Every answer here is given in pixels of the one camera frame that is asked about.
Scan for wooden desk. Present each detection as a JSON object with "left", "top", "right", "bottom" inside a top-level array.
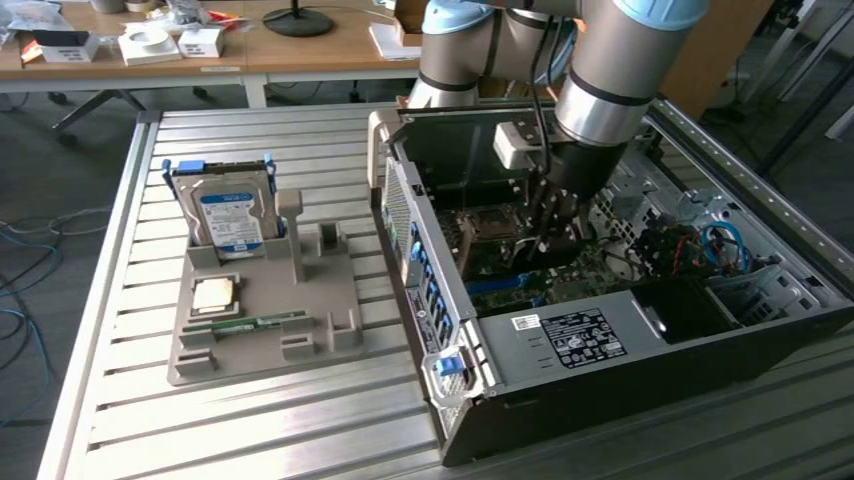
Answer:
[{"left": 0, "top": 0, "right": 612, "bottom": 109}]

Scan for grey parts rack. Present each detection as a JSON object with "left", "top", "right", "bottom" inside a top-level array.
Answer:
[{"left": 165, "top": 188, "right": 366, "bottom": 387}]

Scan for wooden cabinet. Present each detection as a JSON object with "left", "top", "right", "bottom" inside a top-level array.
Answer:
[{"left": 656, "top": 0, "right": 779, "bottom": 121}]

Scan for long PCIe expansion slot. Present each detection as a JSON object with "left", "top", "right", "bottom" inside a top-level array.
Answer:
[{"left": 465, "top": 277, "right": 535, "bottom": 297}]

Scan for white labelled carton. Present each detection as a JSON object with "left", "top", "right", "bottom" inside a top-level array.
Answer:
[{"left": 177, "top": 28, "right": 226, "bottom": 59}]

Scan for brown cardboard box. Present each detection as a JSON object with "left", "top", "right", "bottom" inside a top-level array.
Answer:
[{"left": 392, "top": 0, "right": 428, "bottom": 35}]

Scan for black open PC case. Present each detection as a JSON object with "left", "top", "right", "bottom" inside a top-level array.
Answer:
[{"left": 368, "top": 92, "right": 854, "bottom": 469}]

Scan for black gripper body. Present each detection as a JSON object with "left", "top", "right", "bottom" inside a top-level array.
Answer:
[{"left": 539, "top": 139, "right": 632, "bottom": 206}]

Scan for grey power supply unit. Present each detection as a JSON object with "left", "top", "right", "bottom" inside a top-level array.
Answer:
[{"left": 473, "top": 291, "right": 672, "bottom": 389}]

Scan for blue case latch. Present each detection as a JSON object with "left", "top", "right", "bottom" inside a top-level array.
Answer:
[{"left": 431, "top": 352, "right": 464, "bottom": 377}]

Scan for red yellow power wires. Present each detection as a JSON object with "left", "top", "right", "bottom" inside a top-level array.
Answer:
[{"left": 636, "top": 224, "right": 709, "bottom": 279}]

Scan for clear plastic bags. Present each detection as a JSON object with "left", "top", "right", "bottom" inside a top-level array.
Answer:
[{"left": 0, "top": 0, "right": 74, "bottom": 32}]

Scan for white tape roll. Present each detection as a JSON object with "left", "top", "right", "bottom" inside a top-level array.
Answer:
[{"left": 124, "top": 27, "right": 169, "bottom": 50}]

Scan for green RAM stick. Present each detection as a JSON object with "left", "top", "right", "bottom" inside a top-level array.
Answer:
[{"left": 209, "top": 312, "right": 308, "bottom": 337}]

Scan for hard disk in blue caddy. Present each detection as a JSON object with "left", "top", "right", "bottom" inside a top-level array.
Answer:
[{"left": 162, "top": 155, "right": 285, "bottom": 262}]

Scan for graphics card with fan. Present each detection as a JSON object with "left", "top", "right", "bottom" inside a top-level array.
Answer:
[{"left": 463, "top": 227, "right": 585, "bottom": 281}]

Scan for green motherboard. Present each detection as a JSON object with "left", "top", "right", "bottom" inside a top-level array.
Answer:
[{"left": 432, "top": 182, "right": 645, "bottom": 319}]

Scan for white box with label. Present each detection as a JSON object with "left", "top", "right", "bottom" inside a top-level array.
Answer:
[{"left": 38, "top": 35, "right": 101, "bottom": 64}]

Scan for silver disk bay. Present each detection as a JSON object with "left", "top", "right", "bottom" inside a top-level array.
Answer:
[{"left": 704, "top": 263, "right": 823, "bottom": 326}]

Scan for CPU chip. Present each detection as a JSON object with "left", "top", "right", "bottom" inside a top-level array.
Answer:
[{"left": 189, "top": 278, "right": 238, "bottom": 316}]

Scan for black round stand base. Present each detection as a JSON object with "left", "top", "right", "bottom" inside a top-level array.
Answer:
[{"left": 261, "top": 0, "right": 334, "bottom": 39}]

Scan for blue SATA wire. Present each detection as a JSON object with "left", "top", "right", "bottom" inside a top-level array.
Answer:
[{"left": 700, "top": 221, "right": 753, "bottom": 275}]

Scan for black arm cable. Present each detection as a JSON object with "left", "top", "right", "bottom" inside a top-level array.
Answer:
[{"left": 529, "top": 12, "right": 579, "bottom": 179}]

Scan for CPU socket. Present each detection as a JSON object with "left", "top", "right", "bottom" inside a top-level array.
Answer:
[{"left": 463, "top": 206, "right": 520, "bottom": 242}]

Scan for white floor cable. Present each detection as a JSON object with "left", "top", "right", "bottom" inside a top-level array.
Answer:
[{"left": 0, "top": 207, "right": 112, "bottom": 237}]

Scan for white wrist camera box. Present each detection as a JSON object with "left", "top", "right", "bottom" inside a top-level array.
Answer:
[{"left": 492, "top": 121, "right": 560, "bottom": 171}]

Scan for white paper booklet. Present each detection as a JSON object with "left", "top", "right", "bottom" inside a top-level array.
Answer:
[{"left": 368, "top": 22, "right": 423, "bottom": 61}]

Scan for blue floor cable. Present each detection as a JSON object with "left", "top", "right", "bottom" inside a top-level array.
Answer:
[{"left": 0, "top": 219, "right": 65, "bottom": 426}]

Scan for red packet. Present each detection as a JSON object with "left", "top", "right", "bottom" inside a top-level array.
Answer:
[{"left": 206, "top": 9, "right": 253, "bottom": 27}]

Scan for white flat box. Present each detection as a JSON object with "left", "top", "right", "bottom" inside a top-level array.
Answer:
[{"left": 117, "top": 38, "right": 184, "bottom": 67}]

